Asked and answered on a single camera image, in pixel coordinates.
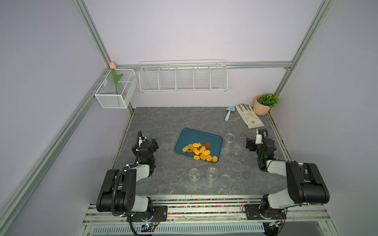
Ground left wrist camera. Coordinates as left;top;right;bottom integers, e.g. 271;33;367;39
136;136;146;147

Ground artificial pink tulip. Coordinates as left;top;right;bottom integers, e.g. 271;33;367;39
109;62;123;94

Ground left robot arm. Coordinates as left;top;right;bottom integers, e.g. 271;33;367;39
96;131;158;216

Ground clear cookie jar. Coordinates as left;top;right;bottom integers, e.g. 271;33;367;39
205;167;219;187
188;168;201;186
223;133;235;150

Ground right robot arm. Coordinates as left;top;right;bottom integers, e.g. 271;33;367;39
246;129;330;219

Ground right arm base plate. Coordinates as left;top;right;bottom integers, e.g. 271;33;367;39
242;204;286;220

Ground white mesh wall basket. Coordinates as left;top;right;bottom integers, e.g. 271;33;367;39
95;69;137;109

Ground potted green plant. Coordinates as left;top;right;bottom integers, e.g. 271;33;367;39
253;93;280;116

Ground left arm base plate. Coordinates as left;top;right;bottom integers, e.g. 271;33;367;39
131;205;168;222

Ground blue garden trowel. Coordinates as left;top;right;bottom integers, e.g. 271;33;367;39
224;106;236;122

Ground teal plastic tray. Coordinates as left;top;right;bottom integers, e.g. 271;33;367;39
174;128;223;158

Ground white wire wall shelf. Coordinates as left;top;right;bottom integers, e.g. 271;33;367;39
139;60;228;92

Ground beige gardening glove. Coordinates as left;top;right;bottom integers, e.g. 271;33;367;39
236;104;264;129

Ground batch orange cookies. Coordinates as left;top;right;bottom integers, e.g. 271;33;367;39
199;149;218;163
182;143;202;153

